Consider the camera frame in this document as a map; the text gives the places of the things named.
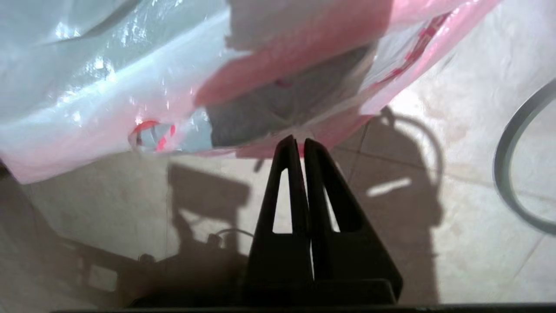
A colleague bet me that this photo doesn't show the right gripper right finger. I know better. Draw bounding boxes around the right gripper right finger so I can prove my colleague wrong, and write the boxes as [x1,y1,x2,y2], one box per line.
[304,138,404,306]

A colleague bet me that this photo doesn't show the white bin liner bag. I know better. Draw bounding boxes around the white bin liner bag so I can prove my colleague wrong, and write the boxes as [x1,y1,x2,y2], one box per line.
[0,0,500,185]

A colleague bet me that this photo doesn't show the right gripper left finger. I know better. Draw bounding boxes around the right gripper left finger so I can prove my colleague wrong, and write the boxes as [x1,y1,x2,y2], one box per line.
[244,135,314,306]

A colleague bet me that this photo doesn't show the gray bin rim ring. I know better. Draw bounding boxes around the gray bin rim ring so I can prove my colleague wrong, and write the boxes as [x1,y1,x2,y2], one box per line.
[493,78,556,235]

